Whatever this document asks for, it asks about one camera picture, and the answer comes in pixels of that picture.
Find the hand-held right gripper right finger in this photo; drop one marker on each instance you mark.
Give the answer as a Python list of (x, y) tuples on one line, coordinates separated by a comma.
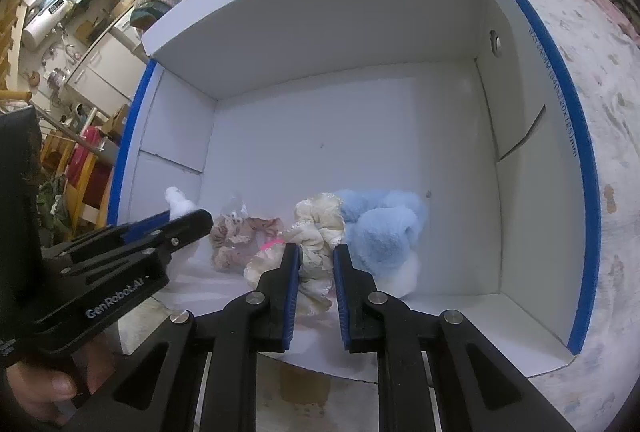
[(342, 294)]

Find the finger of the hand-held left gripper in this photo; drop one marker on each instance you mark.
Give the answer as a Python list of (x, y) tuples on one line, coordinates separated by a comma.
[(185, 227), (145, 224)]

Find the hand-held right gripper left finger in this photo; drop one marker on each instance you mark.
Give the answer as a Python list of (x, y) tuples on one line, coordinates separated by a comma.
[(292, 294)]

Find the white fluffy sock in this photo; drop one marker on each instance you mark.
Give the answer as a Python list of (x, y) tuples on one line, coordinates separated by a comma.
[(177, 202)]

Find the beige patterned scrunchie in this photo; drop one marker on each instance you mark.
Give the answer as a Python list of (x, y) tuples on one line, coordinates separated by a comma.
[(235, 242)]

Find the clear plastic bag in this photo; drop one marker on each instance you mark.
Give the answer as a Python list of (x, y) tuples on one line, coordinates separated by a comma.
[(235, 209)]

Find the pink soft cloth piece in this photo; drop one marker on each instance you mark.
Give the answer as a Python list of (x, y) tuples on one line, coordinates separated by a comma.
[(270, 243)]

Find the cream lace scrunchie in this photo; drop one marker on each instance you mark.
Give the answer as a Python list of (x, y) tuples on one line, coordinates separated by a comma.
[(315, 222)]

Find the light blue fluffy scrunchie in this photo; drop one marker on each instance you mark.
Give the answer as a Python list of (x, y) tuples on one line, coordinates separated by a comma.
[(382, 227)]

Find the blue cardboard box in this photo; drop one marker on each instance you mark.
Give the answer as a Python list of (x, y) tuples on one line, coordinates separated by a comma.
[(350, 122)]

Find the person's left hand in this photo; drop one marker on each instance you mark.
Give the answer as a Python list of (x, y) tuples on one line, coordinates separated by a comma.
[(50, 384)]

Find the yellow wooden rack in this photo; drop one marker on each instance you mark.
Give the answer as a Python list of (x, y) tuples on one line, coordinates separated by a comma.
[(70, 192)]

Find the red bag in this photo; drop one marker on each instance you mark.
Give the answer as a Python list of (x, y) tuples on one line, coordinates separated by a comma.
[(85, 162)]

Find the brown card piece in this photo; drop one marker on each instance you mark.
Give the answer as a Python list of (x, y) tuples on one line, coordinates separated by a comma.
[(302, 387)]

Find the brown cardboard carton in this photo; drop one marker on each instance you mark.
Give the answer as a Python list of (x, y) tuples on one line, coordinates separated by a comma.
[(117, 122)]

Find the white kitchen base cabinet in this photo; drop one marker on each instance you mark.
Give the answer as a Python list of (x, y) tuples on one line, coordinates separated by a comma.
[(102, 67)]

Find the white water heater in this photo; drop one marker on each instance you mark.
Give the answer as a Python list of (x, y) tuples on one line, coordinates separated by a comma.
[(37, 29)]

